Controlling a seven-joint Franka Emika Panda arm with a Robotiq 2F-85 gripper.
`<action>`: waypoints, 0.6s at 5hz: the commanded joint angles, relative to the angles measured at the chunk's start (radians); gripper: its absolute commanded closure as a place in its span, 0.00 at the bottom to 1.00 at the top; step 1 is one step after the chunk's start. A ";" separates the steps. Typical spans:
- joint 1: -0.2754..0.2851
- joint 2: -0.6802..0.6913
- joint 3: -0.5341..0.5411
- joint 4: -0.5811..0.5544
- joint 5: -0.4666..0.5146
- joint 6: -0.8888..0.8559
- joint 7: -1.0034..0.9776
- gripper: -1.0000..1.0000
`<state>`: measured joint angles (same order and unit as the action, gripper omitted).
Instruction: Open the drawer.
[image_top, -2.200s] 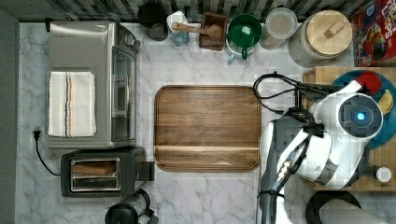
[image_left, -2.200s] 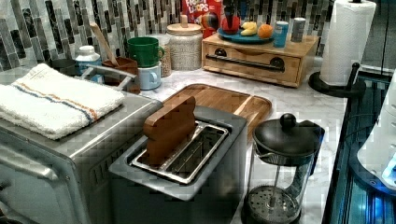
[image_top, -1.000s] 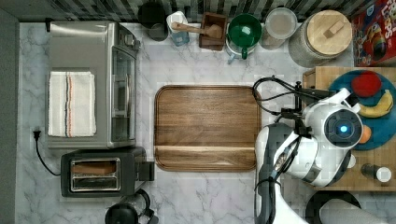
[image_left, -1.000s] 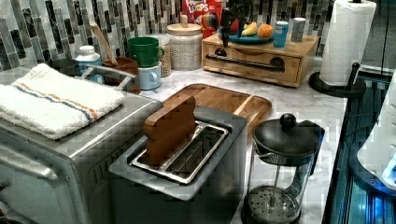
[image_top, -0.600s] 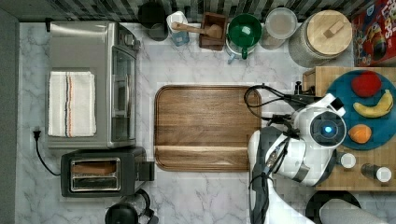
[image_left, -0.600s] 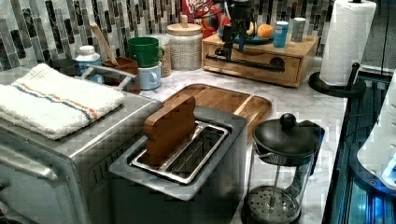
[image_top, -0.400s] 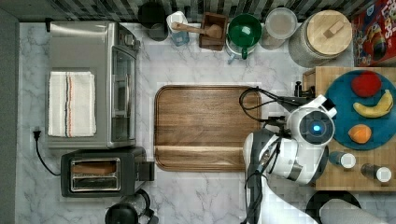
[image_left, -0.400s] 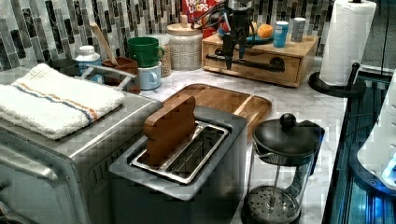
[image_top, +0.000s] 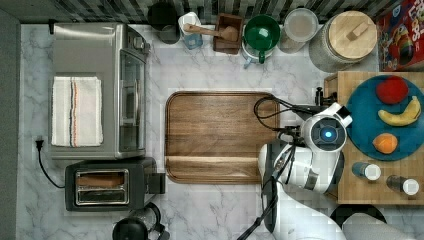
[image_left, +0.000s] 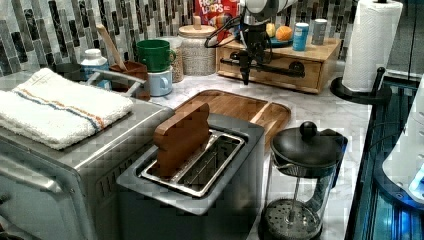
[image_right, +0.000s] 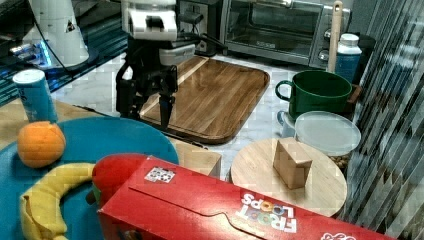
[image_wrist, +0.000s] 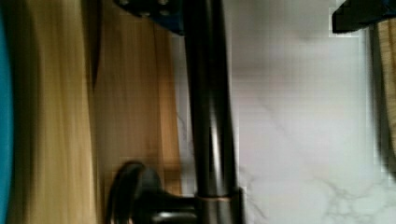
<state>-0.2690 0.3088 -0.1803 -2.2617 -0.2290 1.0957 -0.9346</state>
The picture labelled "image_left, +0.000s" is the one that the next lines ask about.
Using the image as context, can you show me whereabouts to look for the orange toy fruit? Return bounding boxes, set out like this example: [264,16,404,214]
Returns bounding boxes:
[275,26,292,41]

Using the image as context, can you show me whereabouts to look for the wooden toast slice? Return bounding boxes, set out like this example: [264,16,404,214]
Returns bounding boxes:
[153,101,210,178]

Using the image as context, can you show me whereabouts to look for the wooden drawer box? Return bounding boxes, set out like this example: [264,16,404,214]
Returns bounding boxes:
[216,38,341,94]

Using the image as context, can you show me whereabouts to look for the white striped folded towel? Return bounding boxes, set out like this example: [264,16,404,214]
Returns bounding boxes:
[1,68,134,150]

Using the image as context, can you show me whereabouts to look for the yellow toy banana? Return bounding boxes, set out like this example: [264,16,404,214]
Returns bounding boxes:
[266,23,276,38]

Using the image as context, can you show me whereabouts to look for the silver toaster oven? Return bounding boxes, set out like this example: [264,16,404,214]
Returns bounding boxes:
[0,69,175,240]

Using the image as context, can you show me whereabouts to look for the wooden spoon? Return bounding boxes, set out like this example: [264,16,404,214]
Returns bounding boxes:
[96,24,127,71]

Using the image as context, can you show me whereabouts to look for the glass jar with grains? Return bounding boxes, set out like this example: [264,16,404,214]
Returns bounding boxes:
[160,36,184,83]

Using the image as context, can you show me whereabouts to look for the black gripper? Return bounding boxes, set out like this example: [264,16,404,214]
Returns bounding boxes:
[239,23,270,85]

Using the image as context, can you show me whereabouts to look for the wooden cutting board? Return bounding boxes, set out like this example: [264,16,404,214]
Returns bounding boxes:
[177,89,291,150]

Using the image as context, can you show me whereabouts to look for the blue can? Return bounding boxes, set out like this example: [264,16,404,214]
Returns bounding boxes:
[292,23,309,51]

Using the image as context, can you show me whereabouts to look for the light blue mug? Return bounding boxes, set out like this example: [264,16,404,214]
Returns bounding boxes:
[148,67,173,97]

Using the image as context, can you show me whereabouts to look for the glass french press black lid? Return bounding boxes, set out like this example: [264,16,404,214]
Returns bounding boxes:
[258,121,348,240]

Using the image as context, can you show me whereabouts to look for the blue plate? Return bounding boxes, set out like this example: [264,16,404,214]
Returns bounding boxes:
[270,37,293,48]

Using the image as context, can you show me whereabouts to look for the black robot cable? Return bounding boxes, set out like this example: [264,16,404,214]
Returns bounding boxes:
[204,14,246,49]

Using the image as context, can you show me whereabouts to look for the white blue bottle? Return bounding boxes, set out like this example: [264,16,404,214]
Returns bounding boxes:
[81,49,109,80]

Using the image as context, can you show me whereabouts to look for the white paper towel roll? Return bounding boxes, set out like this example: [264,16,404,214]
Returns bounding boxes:
[342,0,403,92]

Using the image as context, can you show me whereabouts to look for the black paper towel holder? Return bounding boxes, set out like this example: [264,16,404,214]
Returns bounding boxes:
[330,0,393,106]

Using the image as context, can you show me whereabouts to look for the black pot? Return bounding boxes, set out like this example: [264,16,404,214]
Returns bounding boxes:
[50,63,86,82]

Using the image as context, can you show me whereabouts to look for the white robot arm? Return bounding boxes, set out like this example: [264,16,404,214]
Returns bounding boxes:
[239,0,297,85]

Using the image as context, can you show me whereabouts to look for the silver two-slot toaster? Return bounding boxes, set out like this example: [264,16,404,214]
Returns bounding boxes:
[117,114,265,240]

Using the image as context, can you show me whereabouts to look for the red cereal box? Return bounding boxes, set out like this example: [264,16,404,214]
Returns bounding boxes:
[193,0,239,46]

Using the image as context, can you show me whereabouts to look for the brown utensil holder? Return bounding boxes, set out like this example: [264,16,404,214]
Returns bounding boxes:
[109,61,150,101]

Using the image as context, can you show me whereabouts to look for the grey can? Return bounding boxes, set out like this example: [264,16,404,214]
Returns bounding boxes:
[311,19,327,45]

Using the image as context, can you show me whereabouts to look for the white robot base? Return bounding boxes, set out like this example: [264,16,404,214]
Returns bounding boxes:
[374,80,424,212]

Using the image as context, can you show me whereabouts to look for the green mug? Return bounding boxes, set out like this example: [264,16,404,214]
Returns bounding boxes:
[136,39,176,73]

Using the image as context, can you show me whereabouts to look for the ceramic jar wooden lid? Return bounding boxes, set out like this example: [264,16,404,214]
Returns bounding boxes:
[178,16,216,76]

